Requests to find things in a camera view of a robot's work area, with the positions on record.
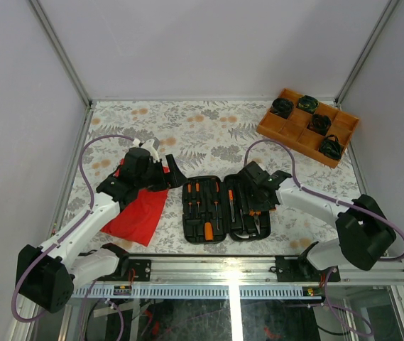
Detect rolled green strap right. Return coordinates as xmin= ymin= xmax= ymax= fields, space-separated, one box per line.
xmin=317 ymin=134 xmax=345 ymax=159

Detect rolled green strap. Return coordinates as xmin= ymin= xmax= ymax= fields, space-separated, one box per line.
xmin=317 ymin=134 xmax=345 ymax=159
xmin=296 ymin=94 xmax=320 ymax=114

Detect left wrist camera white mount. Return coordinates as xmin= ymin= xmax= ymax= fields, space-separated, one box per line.
xmin=132 ymin=137 xmax=160 ymax=163

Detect rolled dark strap top-left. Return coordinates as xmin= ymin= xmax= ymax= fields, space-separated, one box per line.
xmin=271 ymin=97 xmax=294 ymax=117

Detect black plastic tool case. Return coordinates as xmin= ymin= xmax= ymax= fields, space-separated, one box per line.
xmin=182 ymin=174 xmax=271 ymax=244

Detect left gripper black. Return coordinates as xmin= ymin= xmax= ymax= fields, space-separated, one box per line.
xmin=137 ymin=155 xmax=188 ymax=193

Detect small black orange screwdriver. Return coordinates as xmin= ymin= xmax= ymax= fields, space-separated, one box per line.
xmin=195 ymin=181 xmax=201 ymax=218

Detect red cloth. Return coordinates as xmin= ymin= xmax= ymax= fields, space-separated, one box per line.
xmin=101 ymin=166 xmax=170 ymax=247

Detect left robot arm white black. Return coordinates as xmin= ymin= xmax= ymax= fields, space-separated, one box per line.
xmin=13 ymin=147 xmax=187 ymax=313

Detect aluminium frame rail front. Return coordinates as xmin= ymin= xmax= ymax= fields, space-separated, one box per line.
xmin=27 ymin=254 xmax=404 ymax=301

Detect rolled green strap top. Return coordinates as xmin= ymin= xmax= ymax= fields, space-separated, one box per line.
xmin=296 ymin=94 xmax=320 ymax=114

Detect thin black precision screwdriver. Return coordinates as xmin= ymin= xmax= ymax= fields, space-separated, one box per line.
xmin=187 ymin=183 xmax=192 ymax=218

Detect black orange screwdriver large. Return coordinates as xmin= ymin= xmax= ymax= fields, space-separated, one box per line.
xmin=212 ymin=179 xmax=220 ymax=231

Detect small hammer black grip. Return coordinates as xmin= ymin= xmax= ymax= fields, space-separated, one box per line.
xmin=232 ymin=209 xmax=257 ymax=240

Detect rolled dark strap middle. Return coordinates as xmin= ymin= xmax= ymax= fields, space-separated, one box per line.
xmin=307 ymin=113 xmax=332 ymax=134

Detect small orange precision screwdriver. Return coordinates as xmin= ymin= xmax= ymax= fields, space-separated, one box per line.
xmin=228 ymin=189 xmax=236 ymax=222

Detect orange handled pliers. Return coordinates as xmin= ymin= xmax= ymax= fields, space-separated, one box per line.
xmin=249 ymin=210 xmax=261 ymax=235

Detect orange wooden divided tray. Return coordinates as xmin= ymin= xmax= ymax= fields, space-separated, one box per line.
xmin=256 ymin=88 xmax=360 ymax=168

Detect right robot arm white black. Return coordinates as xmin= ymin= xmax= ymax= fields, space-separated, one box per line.
xmin=238 ymin=161 xmax=396 ymax=281

